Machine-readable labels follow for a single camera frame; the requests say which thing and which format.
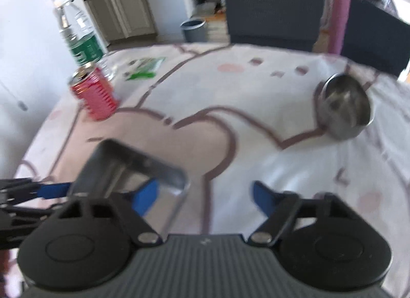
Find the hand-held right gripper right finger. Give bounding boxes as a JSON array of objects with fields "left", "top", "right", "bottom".
[{"left": 248, "top": 181, "right": 361, "bottom": 247}]

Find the small rectangular steel tray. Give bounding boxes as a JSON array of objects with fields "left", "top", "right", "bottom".
[{"left": 69, "top": 139, "right": 189, "bottom": 241}]

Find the beige floor cabinet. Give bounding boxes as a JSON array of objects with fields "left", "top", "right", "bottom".
[{"left": 84, "top": 0, "right": 158, "bottom": 42}]

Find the grey trash bin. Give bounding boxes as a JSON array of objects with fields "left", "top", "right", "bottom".
[{"left": 180, "top": 19, "right": 208, "bottom": 43}]

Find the dark blue chair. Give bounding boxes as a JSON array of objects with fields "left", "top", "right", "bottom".
[
  {"left": 223, "top": 0, "right": 326, "bottom": 53},
  {"left": 340, "top": 0, "right": 410, "bottom": 77}
]

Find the cartoon printed tablecloth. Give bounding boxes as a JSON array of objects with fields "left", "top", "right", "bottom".
[{"left": 14, "top": 43, "right": 410, "bottom": 298}]

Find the pink chair cover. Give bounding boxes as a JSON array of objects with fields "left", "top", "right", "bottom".
[{"left": 329, "top": 0, "right": 352, "bottom": 56}]

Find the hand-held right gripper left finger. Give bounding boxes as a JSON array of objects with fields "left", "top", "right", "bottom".
[{"left": 48, "top": 179, "right": 162, "bottom": 248}]

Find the white charger cable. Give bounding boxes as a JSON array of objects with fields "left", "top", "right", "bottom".
[{"left": 0, "top": 78, "right": 29, "bottom": 112}]

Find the round steel bowl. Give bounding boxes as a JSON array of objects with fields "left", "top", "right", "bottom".
[{"left": 315, "top": 74, "right": 375, "bottom": 140}]

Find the green packet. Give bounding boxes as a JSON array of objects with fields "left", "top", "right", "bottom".
[{"left": 124, "top": 57, "right": 166, "bottom": 81}]

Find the red drink can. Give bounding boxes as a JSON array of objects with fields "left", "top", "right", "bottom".
[{"left": 68, "top": 63, "right": 120, "bottom": 122}]

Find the clear bottle with green label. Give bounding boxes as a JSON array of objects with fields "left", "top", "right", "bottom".
[{"left": 54, "top": 6, "right": 116, "bottom": 81}]

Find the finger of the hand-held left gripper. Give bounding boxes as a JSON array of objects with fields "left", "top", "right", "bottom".
[{"left": 30, "top": 182, "right": 74, "bottom": 199}]

